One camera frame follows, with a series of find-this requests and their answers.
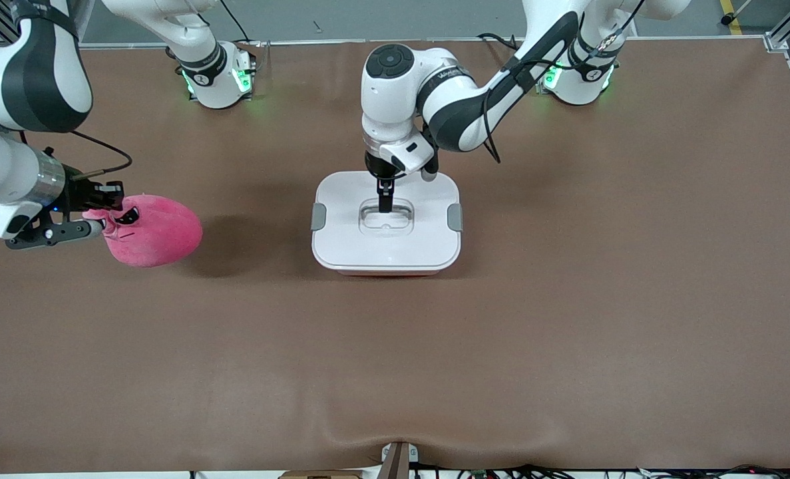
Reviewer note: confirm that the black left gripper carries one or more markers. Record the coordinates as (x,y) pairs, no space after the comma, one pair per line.
(376,166)

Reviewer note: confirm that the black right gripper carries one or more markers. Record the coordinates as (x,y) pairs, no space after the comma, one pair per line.
(79,193)

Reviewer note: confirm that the white box lid grey clips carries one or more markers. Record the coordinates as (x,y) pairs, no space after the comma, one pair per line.
(421,246)

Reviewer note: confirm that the pink plush toy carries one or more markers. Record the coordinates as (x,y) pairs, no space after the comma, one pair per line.
(162,233)

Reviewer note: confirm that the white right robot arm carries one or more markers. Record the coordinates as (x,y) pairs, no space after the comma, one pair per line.
(2,159)

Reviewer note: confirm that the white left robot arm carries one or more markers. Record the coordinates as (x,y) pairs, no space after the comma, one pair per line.
(394,100)

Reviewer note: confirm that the pink plastic box base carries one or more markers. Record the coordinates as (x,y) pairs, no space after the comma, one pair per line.
(388,272)

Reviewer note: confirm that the brown table mat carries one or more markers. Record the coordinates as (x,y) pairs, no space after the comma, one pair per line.
(394,346)

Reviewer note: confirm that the metal table clamp bracket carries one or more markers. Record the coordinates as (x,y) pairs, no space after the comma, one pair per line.
(398,462)

